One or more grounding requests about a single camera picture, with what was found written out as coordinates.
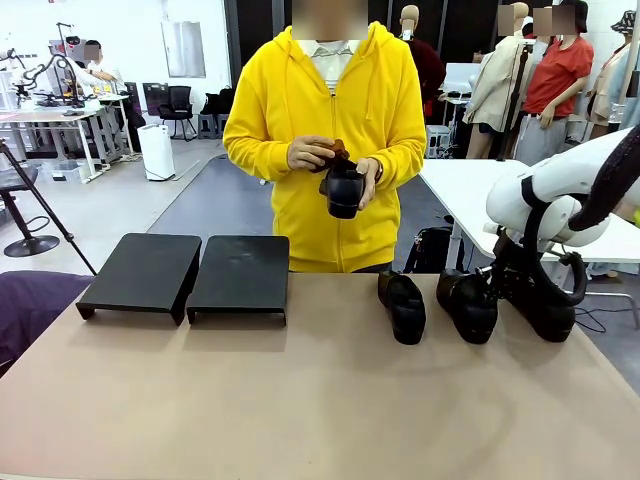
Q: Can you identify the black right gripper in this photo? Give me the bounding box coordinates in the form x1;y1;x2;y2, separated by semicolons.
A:
492;237;541;302

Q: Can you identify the black shiny leather shoe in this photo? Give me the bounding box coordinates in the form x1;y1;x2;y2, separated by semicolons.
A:
499;277;577;344
435;268;500;345

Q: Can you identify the black leather loafer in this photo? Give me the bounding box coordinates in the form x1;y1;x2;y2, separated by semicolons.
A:
377;269;428;346
318;159;369;220

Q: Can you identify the brown polishing cloth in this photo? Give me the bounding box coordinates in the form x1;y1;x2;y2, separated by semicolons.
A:
309;138;359;174

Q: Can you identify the person's right forearm yellow sleeve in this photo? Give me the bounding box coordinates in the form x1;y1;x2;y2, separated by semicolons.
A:
223;132;301;179

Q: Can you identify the person's left forearm yellow sleeve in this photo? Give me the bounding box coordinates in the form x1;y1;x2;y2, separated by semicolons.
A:
375;142;428;192

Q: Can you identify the black metal shoe stand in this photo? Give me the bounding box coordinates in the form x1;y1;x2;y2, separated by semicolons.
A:
75;232;203;327
185;235;291;329

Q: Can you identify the person's left hand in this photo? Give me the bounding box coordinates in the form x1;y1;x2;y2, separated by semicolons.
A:
355;157;384;211

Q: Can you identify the person's right hand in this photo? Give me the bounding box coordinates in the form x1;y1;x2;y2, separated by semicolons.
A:
288;135;335;171

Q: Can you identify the black backpack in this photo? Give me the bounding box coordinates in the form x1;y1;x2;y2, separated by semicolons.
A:
403;227;455;274

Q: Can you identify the white storage box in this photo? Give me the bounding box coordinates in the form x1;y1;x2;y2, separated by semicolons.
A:
424;124;454;161

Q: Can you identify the tall black tripod pole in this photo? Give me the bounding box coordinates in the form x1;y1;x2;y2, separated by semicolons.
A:
497;42;532;162

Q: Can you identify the mannequin in beige jacket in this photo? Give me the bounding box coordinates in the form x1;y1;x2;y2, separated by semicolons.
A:
462;2;532;161

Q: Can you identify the mannequin with patterned hat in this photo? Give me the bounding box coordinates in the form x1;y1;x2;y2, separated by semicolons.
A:
587;9;640;142

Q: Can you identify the mannequin in dark red top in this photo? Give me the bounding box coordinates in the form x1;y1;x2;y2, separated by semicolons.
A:
399;4;447;124

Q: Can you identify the person in yellow hoodie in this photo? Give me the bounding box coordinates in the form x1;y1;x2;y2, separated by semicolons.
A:
222;0;429;275

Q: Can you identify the black bag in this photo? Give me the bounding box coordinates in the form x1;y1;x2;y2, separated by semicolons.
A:
201;87;234;116

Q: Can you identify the black office chair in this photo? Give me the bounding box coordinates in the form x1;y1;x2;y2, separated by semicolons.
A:
158;85;197;141

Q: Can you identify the white air purifier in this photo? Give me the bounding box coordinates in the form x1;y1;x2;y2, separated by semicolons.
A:
136;124;176;182

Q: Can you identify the seated person in white shirt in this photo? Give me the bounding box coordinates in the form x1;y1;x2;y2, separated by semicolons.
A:
74;39;147;154

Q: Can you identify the clear plastic storage bin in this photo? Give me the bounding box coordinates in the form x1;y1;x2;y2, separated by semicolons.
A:
42;159;87;185

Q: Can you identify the purple cloth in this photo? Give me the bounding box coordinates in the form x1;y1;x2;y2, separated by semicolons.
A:
0;269;95;369

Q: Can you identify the light wooden work desk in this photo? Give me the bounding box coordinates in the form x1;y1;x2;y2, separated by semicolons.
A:
0;107;110;185

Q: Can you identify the black round-base stool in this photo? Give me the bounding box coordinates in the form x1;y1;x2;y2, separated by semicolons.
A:
0;167;61;259

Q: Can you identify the thin black gripper cable loop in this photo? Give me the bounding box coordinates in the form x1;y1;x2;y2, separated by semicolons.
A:
519;177;590;307

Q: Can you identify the black floor cable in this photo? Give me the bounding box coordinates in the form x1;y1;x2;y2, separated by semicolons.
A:
573;303;610;335

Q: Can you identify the thick black braided cable sleeve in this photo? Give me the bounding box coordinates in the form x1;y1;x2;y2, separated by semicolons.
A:
569;133;640;232

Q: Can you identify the grey wall panel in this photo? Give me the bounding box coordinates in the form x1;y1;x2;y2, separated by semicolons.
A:
160;20;207;79

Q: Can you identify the black camera tripod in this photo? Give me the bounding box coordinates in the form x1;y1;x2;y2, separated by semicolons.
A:
0;137;99;276

